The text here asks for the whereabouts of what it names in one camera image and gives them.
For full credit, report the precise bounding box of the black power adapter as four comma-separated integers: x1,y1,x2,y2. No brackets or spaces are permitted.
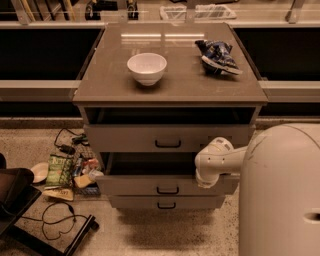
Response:
54,128,88,155

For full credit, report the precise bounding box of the grey drawer cabinet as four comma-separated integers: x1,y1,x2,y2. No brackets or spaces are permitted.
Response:
72,22,269,211

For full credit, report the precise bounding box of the grey drawer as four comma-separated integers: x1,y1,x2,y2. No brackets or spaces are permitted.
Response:
84,107,254,152
97,152,239,196
108,196,225,210

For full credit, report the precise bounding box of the grey bottom drawer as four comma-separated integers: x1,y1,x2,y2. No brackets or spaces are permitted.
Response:
108,196,225,210

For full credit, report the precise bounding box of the blue chip bag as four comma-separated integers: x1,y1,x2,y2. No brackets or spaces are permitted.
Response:
195,40,242,75

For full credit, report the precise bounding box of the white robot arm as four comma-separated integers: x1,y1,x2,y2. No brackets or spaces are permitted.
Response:
195,123,320,256

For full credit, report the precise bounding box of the white plate on floor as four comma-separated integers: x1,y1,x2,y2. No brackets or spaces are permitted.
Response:
31,162,49,183

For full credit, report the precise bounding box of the white ceramic bowl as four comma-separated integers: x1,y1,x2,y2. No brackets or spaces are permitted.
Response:
127,53,167,86

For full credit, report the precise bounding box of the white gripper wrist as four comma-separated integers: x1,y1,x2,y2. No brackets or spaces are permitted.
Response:
196,169,220,189

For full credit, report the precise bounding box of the grey top drawer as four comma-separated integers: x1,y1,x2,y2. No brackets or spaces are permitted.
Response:
84,107,254,152

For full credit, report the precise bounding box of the black cable on floor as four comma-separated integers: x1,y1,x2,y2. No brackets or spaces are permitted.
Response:
20,200,89,241

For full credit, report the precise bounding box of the yellow snack bag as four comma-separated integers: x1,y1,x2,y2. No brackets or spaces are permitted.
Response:
42,188,74,201

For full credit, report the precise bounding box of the pile of snack packages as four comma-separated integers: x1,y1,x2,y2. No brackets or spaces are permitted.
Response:
71,145,101,196

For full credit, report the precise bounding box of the green chip bag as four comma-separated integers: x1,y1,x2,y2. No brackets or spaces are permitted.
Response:
45,154,73,189

